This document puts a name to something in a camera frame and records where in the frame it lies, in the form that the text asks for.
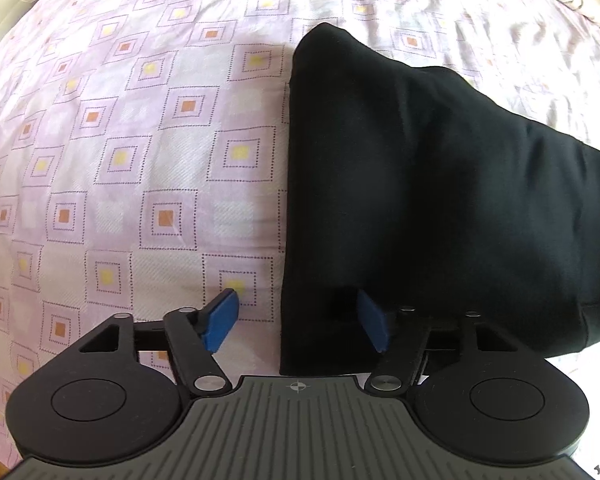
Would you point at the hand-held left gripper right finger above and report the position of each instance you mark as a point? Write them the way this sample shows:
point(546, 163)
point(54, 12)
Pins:
point(373, 324)

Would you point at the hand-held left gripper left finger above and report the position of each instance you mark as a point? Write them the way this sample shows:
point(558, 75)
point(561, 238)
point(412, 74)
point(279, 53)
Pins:
point(222, 321)

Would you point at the black pants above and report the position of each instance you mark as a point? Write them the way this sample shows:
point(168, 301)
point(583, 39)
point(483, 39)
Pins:
point(430, 190)

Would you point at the pink patterned bed sheet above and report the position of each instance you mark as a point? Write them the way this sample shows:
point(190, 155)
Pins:
point(145, 160)

